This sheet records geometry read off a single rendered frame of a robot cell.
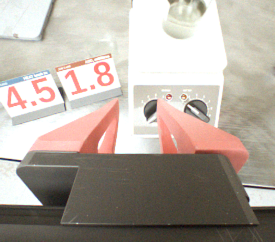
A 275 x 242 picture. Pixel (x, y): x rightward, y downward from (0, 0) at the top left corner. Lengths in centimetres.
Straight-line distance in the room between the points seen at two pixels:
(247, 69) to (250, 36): 8
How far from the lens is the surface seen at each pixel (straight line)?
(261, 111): 34
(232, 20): 41
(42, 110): 30
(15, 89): 31
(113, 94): 27
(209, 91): 23
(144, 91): 21
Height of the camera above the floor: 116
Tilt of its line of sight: 75 degrees down
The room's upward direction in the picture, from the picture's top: 1 degrees clockwise
